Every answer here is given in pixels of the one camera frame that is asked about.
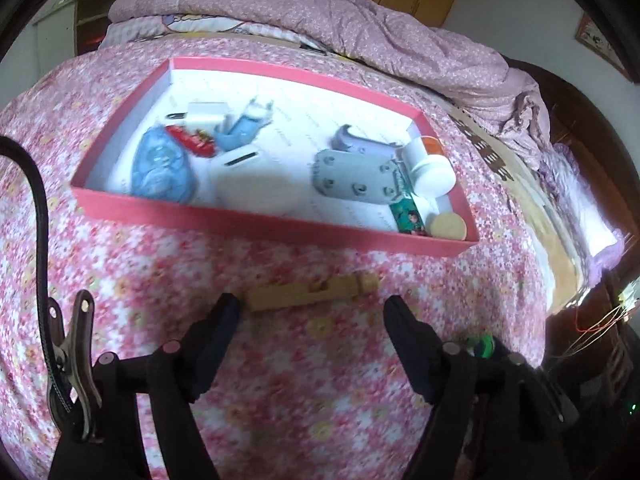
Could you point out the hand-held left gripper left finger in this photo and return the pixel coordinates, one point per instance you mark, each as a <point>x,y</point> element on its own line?
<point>222,330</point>

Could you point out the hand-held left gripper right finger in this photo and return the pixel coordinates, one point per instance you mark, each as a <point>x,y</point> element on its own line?
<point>402,330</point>

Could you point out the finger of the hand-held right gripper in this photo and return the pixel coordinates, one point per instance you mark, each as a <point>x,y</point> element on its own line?
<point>562,400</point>

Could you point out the wooden clip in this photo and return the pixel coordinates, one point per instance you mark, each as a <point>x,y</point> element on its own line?
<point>300,295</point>

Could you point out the pink cardboard box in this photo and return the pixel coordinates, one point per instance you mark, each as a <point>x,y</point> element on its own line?
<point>250,220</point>

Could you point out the round wooden disc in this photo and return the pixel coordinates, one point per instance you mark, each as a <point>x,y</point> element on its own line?
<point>448,226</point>

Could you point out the white earbuds case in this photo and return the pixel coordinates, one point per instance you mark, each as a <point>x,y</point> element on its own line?
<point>250,185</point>

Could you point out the white bottle with orange label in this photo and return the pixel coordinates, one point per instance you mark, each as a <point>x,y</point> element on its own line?
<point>430,170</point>

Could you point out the grey studded case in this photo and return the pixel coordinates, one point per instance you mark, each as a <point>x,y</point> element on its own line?
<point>350,175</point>

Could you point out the pale purple plastic clip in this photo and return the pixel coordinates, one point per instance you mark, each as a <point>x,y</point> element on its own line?
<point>370,149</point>

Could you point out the red small packet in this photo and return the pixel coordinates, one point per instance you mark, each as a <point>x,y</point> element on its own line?
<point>195,142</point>

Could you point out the white charger plug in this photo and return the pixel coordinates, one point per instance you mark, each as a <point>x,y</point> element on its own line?
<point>207,114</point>

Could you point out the small green round object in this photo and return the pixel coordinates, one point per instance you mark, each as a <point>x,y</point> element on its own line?
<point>482,347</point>

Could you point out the pink floral bedsheet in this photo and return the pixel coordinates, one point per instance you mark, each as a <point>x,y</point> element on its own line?
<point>300,385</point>

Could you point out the green patterned lighter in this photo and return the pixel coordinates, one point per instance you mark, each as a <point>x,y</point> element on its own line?
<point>407,212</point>

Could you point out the beige woven bed mat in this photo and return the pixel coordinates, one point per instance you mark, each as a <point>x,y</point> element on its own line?
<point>555,260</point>

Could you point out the metal spring clip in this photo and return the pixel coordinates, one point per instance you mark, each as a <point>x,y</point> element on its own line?
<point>75,355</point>

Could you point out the purple fringed pillow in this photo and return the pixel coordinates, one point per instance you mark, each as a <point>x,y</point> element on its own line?
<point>595,225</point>

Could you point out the dark wooden headboard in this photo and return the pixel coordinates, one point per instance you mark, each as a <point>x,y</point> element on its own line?
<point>590,125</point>

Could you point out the cartoon print pillow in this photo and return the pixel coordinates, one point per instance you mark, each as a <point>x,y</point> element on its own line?
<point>200,25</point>

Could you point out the purple floral quilt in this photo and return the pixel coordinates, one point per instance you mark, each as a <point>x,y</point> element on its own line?
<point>350,20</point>

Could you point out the wooden bedside cabinet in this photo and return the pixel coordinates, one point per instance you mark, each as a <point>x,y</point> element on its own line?
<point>90,20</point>

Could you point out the framed wall picture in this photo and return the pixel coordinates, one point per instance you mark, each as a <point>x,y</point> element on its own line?
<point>600,42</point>

